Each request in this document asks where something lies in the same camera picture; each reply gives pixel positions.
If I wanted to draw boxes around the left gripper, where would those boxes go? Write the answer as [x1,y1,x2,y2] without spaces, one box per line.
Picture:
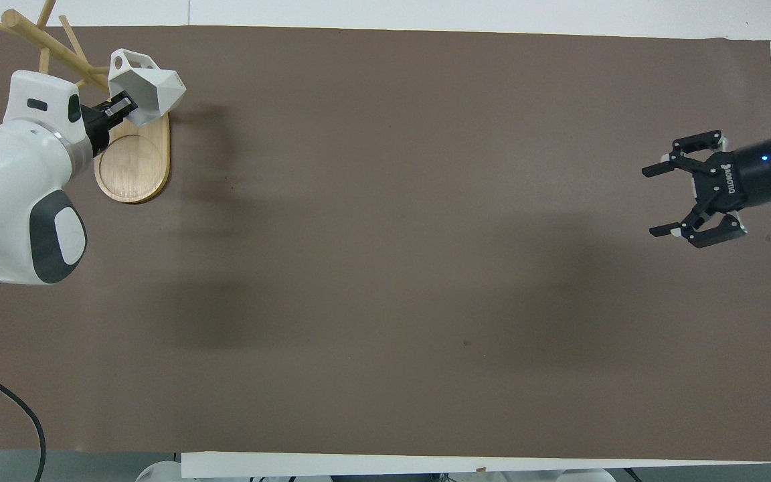
[80,100,119,156]

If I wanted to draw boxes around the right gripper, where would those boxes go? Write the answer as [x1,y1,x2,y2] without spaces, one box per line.
[642,130,771,250]

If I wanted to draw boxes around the white faceted cup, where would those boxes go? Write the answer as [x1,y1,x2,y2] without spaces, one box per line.
[108,49,187,127]

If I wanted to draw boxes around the wooden cup rack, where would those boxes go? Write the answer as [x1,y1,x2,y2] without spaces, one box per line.
[0,0,171,205]

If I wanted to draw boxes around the black cable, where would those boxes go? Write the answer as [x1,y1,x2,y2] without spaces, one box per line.
[0,361,48,482]

